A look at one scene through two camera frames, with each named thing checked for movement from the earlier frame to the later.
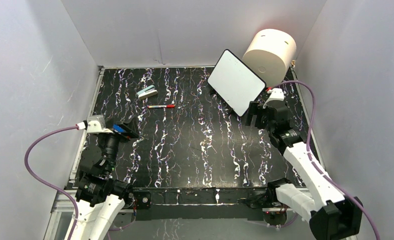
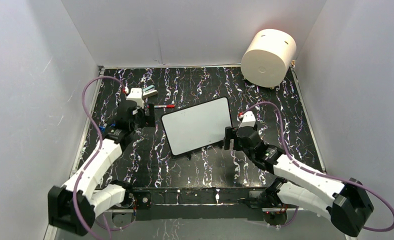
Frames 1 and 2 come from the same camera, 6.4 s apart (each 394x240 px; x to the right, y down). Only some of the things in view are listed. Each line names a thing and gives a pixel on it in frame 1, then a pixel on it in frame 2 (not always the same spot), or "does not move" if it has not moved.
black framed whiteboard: x=235 y=83 to x=197 y=126
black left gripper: x=131 y=125 to x=150 y=116
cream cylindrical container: x=270 y=52 does not move
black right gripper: x=252 y=110 to x=227 y=138
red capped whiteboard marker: x=152 y=106 does not move
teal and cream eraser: x=146 y=92 does not move
